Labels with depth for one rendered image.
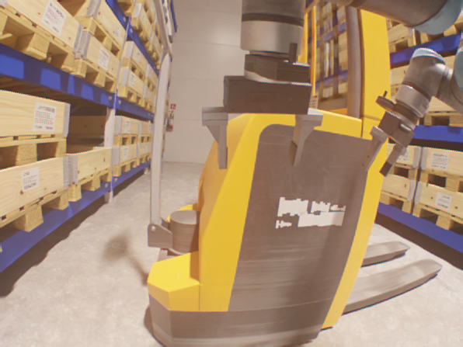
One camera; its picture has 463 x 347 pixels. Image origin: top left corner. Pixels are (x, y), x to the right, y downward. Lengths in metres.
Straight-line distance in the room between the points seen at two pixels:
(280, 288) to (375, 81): 0.75
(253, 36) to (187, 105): 6.23
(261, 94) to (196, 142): 6.14
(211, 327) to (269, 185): 0.50
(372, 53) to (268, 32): 0.61
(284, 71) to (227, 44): 6.82
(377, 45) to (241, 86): 0.68
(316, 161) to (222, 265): 0.38
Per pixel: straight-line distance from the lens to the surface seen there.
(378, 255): 1.81
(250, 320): 0.79
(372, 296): 1.31
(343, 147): 0.65
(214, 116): 0.33
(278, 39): 0.30
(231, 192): 0.54
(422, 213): 2.50
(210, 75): 6.69
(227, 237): 0.58
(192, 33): 7.17
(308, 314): 0.88
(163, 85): 0.92
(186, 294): 0.69
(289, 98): 0.34
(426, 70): 0.62
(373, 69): 0.85
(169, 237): 0.98
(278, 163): 0.56
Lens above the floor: 0.79
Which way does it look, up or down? 9 degrees down
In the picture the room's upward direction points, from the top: 5 degrees clockwise
